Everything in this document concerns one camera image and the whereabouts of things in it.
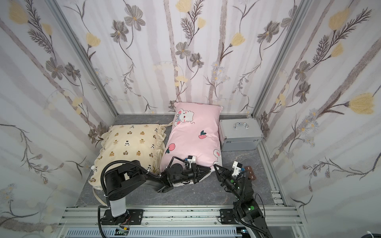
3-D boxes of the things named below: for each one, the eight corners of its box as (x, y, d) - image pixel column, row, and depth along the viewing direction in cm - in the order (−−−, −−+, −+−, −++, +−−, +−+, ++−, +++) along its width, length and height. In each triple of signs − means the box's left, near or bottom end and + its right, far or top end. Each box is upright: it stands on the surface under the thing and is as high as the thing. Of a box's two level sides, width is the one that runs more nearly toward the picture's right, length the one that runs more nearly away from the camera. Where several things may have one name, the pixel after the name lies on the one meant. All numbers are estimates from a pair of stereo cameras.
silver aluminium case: (220, 153, 101) (224, 139, 88) (217, 133, 111) (220, 118, 98) (256, 153, 101) (265, 139, 88) (250, 133, 111) (257, 118, 98)
